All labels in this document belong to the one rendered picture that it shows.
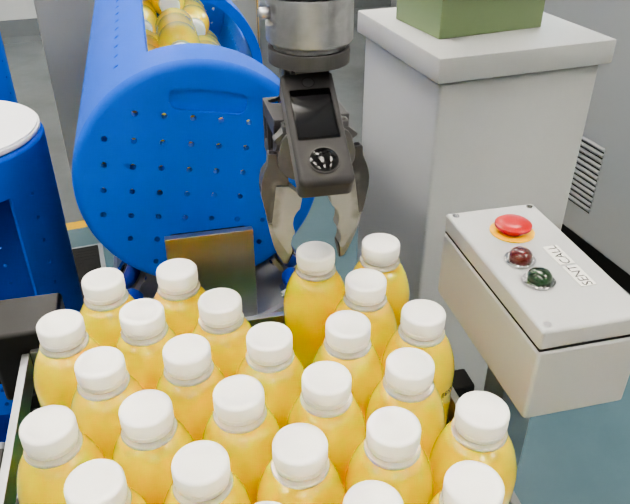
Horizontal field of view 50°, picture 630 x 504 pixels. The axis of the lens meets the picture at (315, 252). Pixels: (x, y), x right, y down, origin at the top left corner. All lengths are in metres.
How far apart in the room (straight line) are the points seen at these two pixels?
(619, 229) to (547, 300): 2.01
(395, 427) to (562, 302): 0.20
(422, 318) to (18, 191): 0.73
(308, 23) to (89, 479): 0.37
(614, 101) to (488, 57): 1.50
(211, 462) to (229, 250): 0.36
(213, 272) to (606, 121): 1.99
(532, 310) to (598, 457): 1.47
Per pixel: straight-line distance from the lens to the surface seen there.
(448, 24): 1.15
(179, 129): 0.77
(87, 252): 2.54
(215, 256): 0.79
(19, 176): 1.13
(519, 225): 0.69
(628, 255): 2.61
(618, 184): 2.59
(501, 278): 0.63
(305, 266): 0.67
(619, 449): 2.09
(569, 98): 1.23
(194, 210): 0.82
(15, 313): 0.79
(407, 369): 0.54
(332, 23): 0.58
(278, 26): 0.58
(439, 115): 1.10
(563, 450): 2.03
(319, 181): 0.54
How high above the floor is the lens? 1.45
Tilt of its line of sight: 33 degrees down
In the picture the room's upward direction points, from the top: straight up
